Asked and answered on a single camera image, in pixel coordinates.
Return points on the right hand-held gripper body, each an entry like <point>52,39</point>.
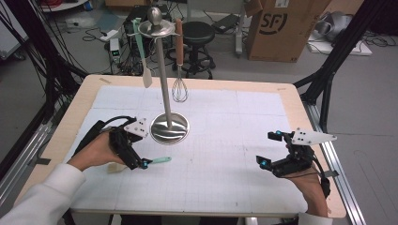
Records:
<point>297,162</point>

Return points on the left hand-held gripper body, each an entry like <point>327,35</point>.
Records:
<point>123,146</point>

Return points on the metal utensil stand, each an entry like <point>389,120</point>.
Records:
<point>163,78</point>

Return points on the person's left hand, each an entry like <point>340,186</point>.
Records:
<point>97,153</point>

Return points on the person's right hand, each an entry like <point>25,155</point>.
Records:
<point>309,190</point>

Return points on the large cardboard box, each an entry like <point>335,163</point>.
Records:
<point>281,43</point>

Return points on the white box with green display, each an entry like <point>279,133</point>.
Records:
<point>114,50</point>

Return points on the white flat board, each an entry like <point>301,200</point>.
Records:
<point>319,47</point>

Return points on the black computer case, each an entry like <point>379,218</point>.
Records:
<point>131,47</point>

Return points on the white power strip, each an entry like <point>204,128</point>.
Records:
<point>109,35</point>

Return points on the black flat device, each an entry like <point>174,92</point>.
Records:
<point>225,23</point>

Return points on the grey wrapped object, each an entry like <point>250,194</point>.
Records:
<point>333,25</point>

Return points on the black round stool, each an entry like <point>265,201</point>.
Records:
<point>198,33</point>

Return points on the aluminium frame rail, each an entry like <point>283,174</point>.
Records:
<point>344,187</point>
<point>31,140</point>

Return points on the black metal frame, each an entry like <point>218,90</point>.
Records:
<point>43,43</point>
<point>344,47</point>

